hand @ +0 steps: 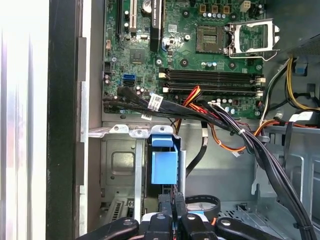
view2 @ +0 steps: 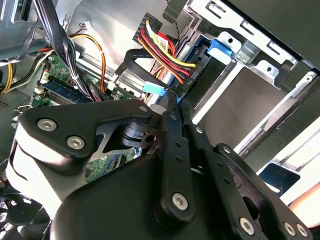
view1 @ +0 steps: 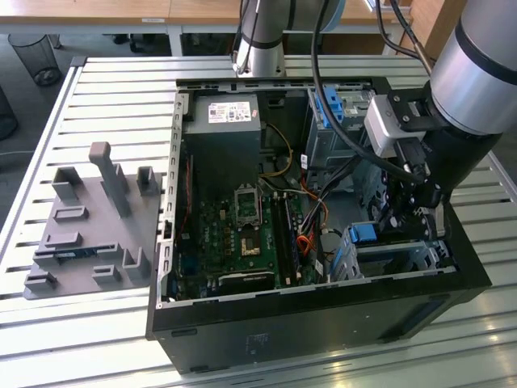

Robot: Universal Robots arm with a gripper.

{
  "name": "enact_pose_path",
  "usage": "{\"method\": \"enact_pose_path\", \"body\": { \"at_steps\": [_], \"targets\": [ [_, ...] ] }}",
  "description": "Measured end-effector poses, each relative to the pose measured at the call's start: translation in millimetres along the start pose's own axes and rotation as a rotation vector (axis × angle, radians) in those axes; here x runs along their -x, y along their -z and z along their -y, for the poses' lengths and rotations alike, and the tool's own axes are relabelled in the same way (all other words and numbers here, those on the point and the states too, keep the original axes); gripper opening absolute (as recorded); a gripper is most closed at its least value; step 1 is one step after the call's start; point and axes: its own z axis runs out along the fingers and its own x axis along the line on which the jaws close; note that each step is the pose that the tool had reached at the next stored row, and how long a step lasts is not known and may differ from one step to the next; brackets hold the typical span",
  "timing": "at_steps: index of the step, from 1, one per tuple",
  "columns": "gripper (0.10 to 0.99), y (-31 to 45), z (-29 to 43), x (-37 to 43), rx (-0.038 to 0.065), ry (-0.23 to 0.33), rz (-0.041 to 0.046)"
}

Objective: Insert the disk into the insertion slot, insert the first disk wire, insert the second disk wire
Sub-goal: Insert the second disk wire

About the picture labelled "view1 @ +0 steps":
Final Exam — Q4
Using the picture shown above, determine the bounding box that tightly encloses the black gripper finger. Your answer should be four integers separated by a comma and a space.
415, 204, 448, 240
377, 173, 417, 234

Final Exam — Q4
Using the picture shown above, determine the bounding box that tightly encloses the hard disk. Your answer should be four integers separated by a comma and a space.
347, 221, 381, 246

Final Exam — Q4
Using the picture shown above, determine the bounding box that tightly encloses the grey metal disk bay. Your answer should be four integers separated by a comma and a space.
329, 220, 460, 284

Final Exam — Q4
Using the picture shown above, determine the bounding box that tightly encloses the black RAM slot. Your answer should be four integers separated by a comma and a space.
271, 192, 292, 289
284, 192, 303, 284

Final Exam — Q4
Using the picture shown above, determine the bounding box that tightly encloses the round grey speaker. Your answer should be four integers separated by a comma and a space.
321, 229, 349, 260

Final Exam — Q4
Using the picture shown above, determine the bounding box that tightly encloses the grey optical drive cage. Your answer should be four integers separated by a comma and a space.
305, 87, 379, 185

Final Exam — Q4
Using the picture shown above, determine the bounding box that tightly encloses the wooden cabinet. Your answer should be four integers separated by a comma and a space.
407, 0, 469, 61

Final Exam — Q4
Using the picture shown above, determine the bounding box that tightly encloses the silver CPU socket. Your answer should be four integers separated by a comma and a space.
233, 184, 263, 228

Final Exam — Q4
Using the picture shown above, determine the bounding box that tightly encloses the gold square chip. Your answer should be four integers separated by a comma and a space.
241, 236, 262, 257

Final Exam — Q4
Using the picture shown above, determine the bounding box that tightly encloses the black open PC case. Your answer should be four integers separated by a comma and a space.
145, 75, 494, 375

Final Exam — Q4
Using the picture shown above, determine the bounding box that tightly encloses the green motherboard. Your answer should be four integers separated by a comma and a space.
173, 189, 324, 301

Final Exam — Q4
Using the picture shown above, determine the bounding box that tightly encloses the grey power supply unit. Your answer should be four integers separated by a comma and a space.
183, 95, 262, 203

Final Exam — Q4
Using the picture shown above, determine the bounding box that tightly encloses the grey plastic parts rack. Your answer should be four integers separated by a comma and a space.
23, 141, 165, 301

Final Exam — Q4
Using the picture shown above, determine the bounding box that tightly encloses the green RAM stick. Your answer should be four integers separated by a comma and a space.
54, 248, 98, 259

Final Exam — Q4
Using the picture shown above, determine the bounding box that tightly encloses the long wooden desk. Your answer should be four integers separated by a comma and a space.
0, 0, 413, 57

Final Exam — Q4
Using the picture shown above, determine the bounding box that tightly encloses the black mesh waste bin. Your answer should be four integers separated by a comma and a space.
7, 33, 62, 86

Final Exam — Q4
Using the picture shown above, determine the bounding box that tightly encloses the black wire bundle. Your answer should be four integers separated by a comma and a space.
301, 155, 364, 235

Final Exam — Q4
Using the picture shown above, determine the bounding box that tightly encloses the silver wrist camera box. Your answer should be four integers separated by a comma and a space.
363, 95, 430, 158

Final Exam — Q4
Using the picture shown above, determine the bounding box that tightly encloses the orange wire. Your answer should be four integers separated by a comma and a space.
296, 200, 330, 258

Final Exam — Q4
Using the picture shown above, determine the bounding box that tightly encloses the yellow wire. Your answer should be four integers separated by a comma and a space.
258, 123, 294, 179

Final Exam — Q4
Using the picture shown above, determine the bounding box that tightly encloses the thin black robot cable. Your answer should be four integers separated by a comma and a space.
374, 0, 439, 76

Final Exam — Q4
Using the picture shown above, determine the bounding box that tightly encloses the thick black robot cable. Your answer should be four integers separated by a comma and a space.
311, 0, 423, 181

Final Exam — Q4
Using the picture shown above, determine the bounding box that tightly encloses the thin red wire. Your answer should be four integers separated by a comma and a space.
179, 155, 195, 239

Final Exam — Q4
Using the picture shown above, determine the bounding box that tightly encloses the black arm base cable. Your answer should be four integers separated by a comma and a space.
230, 0, 263, 76

